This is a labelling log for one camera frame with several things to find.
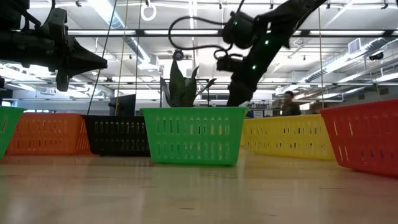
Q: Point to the green plastic basket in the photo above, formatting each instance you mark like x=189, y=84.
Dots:
x=192, y=137
x=7, y=130

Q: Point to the person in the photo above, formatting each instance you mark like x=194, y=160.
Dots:
x=290, y=109

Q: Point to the black monitor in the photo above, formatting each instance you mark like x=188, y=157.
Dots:
x=124, y=105

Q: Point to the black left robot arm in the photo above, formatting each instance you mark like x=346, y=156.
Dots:
x=25, y=46

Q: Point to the thin vertical pole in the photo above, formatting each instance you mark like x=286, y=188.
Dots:
x=321, y=62

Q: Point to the yellow plastic basket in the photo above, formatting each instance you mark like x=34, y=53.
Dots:
x=289, y=137

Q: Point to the black device on duct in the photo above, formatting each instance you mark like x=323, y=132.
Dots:
x=376, y=56

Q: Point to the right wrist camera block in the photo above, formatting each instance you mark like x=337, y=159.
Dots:
x=228, y=63

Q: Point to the black plastic basket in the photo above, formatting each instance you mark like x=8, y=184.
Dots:
x=118, y=137

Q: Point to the round black ceiling camera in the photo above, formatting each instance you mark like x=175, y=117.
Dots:
x=178, y=55

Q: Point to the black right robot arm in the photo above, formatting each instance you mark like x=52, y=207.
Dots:
x=280, y=21

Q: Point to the red plastic basket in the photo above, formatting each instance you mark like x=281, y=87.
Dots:
x=367, y=137

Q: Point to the black slanted pole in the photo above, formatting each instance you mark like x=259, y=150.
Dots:
x=103, y=53

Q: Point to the orange plastic basket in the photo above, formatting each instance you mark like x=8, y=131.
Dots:
x=46, y=133

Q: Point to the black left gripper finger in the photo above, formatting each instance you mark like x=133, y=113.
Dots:
x=87, y=62

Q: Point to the green snake plant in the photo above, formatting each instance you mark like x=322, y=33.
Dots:
x=180, y=90

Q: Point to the overhead light bar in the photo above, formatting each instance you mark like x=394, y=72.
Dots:
x=180, y=32

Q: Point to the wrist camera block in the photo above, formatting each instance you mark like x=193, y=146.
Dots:
x=228, y=63
x=57, y=21

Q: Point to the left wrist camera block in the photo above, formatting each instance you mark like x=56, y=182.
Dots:
x=57, y=21

